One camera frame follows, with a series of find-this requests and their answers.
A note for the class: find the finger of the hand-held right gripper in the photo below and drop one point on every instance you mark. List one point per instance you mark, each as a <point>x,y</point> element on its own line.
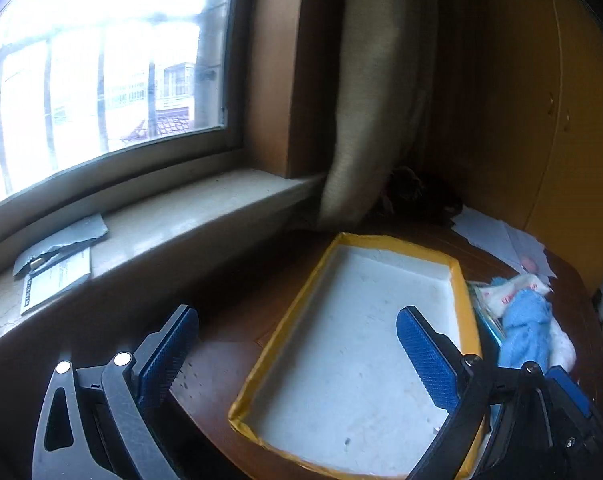
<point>571,392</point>

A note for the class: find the white printed leaflet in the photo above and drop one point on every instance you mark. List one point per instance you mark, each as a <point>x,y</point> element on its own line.
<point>56,280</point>

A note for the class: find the grey torn envelope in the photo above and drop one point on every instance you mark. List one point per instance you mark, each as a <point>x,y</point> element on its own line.
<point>76,232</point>

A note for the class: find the beige stone windowsill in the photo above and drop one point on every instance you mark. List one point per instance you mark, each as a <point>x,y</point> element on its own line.
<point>181,210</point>

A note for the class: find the yellow cardboard box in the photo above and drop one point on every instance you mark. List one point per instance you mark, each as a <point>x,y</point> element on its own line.
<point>361,320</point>

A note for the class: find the white packet with red print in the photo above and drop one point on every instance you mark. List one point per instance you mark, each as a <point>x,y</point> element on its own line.
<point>511,292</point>

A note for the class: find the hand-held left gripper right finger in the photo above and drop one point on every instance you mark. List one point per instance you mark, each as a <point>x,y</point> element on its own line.
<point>426,360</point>

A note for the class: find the beige curtain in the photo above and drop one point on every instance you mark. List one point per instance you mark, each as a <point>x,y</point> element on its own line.
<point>371,85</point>

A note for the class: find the window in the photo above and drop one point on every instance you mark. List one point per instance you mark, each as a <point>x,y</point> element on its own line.
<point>106,60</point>

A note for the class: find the blue towel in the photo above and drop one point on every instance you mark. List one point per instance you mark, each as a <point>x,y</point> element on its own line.
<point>524,330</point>

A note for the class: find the pile of white paper sheets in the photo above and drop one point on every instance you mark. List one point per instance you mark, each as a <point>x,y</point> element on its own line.
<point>496,240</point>

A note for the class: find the white fluffy cotton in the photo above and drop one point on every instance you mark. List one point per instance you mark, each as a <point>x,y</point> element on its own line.
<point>564,347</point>

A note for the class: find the brown wooden window casing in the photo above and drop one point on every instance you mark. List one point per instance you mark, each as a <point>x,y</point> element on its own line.
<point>291,60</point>

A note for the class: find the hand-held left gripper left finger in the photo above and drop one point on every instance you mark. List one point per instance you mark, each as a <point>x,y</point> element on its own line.
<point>169,355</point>

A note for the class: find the yellow wooden cabinet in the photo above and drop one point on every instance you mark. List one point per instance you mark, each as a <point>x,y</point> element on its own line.
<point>556,110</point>

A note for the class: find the dark fringed cloth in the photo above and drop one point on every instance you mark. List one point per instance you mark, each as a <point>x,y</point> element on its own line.
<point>431,200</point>

